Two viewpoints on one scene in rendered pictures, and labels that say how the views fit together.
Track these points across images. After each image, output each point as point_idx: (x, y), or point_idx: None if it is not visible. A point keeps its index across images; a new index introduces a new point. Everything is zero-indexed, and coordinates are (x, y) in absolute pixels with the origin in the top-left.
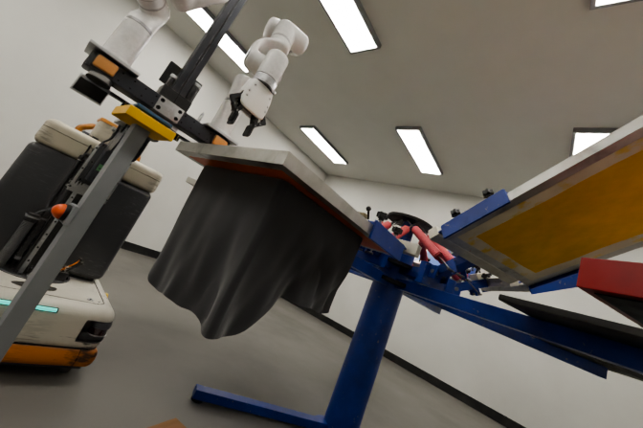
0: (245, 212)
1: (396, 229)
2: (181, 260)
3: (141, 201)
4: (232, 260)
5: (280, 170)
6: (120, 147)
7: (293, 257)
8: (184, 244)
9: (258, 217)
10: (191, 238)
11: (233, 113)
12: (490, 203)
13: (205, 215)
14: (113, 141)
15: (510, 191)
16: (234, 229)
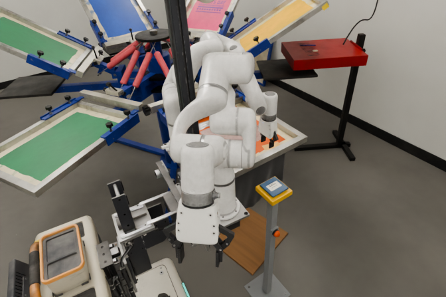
0: (274, 160)
1: (236, 86)
2: (250, 195)
3: (101, 240)
4: (277, 173)
5: None
6: (277, 204)
7: None
8: (247, 193)
9: (282, 156)
10: (250, 188)
11: (273, 142)
12: (261, 46)
13: (251, 178)
14: (145, 242)
15: (269, 39)
16: (271, 167)
